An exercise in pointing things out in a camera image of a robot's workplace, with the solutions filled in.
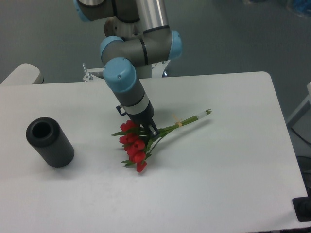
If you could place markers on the white chair backrest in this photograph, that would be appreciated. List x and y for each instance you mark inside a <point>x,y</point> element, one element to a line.
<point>24,74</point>

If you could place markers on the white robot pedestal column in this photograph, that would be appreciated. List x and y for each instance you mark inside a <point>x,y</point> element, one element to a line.
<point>123,40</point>

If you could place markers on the black cylindrical vase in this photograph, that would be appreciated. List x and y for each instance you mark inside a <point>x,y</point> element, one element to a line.
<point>45,135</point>

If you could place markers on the white metal base bracket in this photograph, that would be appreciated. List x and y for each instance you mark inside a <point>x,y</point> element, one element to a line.
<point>156,70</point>

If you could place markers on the red tulip bouquet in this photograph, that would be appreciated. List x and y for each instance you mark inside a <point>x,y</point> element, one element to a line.
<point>138,145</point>

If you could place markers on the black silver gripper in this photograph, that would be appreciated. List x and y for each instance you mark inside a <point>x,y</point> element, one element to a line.
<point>141,113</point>

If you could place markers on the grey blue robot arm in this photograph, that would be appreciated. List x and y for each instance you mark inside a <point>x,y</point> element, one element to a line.
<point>161,43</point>

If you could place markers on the black device at table edge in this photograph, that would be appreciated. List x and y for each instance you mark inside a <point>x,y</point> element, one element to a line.
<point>302,207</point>

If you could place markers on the blue items in bag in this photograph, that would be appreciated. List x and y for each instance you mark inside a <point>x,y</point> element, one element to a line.
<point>300,7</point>

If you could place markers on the white furniture frame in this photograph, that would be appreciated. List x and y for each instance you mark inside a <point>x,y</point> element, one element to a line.
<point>298,112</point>

